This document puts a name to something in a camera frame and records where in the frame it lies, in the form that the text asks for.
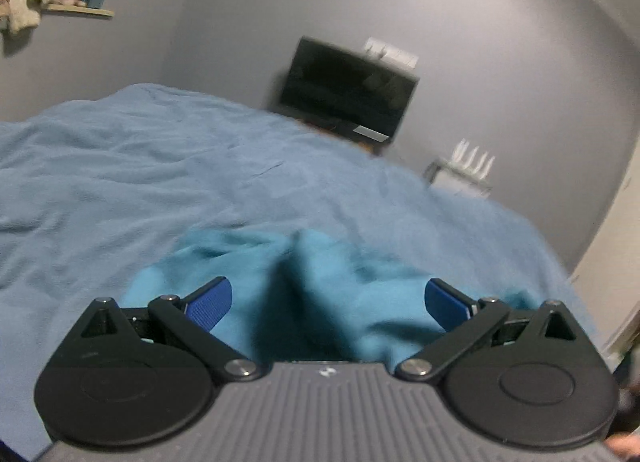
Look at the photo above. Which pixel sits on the white wall socket strip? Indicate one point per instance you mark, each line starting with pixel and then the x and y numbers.
pixel 392 52

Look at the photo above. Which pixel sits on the beige plush toy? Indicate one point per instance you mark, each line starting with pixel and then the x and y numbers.
pixel 25 2

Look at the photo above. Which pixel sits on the white router with antennas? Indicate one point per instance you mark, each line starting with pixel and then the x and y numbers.
pixel 465 170

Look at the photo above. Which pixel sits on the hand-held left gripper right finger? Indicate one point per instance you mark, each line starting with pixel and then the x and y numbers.
pixel 445 303

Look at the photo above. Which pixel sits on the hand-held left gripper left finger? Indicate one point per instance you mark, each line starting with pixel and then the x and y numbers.
pixel 211 298

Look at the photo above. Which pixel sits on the brown wooden stand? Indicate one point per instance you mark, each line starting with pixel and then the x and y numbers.
pixel 350 135

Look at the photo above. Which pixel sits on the blue fleece blanket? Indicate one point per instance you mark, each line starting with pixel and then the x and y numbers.
pixel 150 167

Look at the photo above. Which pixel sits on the teal hooded jacket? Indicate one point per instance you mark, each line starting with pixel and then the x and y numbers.
pixel 330 287

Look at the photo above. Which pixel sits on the black monitor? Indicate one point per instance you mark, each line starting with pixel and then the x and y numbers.
pixel 345 85

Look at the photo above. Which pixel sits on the wooden window sill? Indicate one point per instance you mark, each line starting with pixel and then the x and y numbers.
pixel 82 11

